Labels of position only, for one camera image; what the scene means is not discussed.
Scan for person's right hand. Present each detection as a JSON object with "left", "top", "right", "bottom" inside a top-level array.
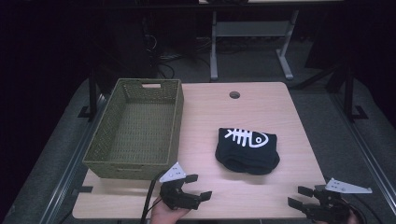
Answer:
[{"left": 315, "top": 208, "right": 361, "bottom": 224}]

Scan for person's left hand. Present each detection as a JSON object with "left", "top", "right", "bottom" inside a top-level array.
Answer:
[{"left": 149, "top": 197, "right": 191, "bottom": 224}]

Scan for black metal stand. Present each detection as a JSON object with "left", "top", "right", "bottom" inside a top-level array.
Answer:
[
  {"left": 341, "top": 65, "right": 369, "bottom": 121},
  {"left": 77, "top": 67, "right": 101, "bottom": 121}
]

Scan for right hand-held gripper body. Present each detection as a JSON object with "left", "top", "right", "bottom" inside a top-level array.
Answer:
[{"left": 305, "top": 177, "right": 374, "bottom": 224}]

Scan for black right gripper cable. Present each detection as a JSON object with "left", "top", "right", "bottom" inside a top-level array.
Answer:
[{"left": 340, "top": 197, "right": 368, "bottom": 224}]

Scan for green woven basket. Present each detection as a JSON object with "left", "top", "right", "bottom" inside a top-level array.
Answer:
[{"left": 82, "top": 77, "right": 185, "bottom": 181}]

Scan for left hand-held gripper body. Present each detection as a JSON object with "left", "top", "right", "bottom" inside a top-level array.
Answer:
[{"left": 159, "top": 161, "right": 202, "bottom": 211}]

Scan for black garment with fish-skeleton print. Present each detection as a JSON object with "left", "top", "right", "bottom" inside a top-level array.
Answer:
[{"left": 214, "top": 127, "right": 281, "bottom": 176}]

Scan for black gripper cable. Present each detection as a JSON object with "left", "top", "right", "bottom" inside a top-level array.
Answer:
[
  {"left": 340, "top": 197, "right": 368, "bottom": 224},
  {"left": 139, "top": 170, "right": 166, "bottom": 224}
]

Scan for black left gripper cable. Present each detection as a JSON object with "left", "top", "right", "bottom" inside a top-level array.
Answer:
[{"left": 139, "top": 170, "right": 166, "bottom": 224}]

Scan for grey metal desk frame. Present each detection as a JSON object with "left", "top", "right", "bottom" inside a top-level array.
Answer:
[{"left": 209, "top": 9, "right": 300, "bottom": 81}]

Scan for aluminium floor rail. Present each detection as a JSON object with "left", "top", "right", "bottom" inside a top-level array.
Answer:
[
  {"left": 39, "top": 92, "right": 108, "bottom": 224},
  {"left": 329, "top": 92, "right": 396, "bottom": 207}
]

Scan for black floor cables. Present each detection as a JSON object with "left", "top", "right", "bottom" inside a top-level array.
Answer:
[{"left": 142, "top": 31, "right": 213, "bottom": 80}]

